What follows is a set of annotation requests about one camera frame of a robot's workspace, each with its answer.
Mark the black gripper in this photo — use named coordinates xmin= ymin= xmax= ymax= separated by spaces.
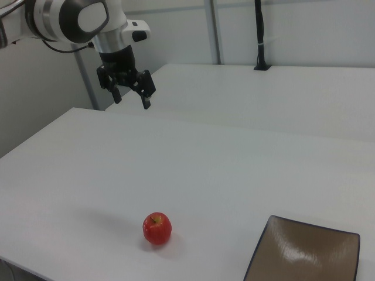
xmin=96 ymin=46 xmax=156 ymax=111

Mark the red apple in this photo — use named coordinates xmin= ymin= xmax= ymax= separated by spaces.
xmin=142 ymin=212 xmax=173 ymax=246

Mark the brown square ceramic plate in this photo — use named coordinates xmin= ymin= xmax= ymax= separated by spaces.
xmin=243 ymin=214 xmax=361 ymax=281

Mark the black pole with base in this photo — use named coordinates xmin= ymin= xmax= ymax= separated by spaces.
xmin=253 ymin=0 xmax=272 ymax=71

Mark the grey metal partition post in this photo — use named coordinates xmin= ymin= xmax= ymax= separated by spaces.
xmin=209 ymin=0 xmax=221 ymax=66
xmin=72 ymin=48 xmax=100 ymax=111

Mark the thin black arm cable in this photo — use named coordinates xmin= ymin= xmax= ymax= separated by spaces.
xmin=42 ymin=39 xmax=95 ymax=54

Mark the white cable tie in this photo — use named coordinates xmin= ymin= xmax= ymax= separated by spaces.
xmin=257 ymin=36 xmax=278 ymax=47

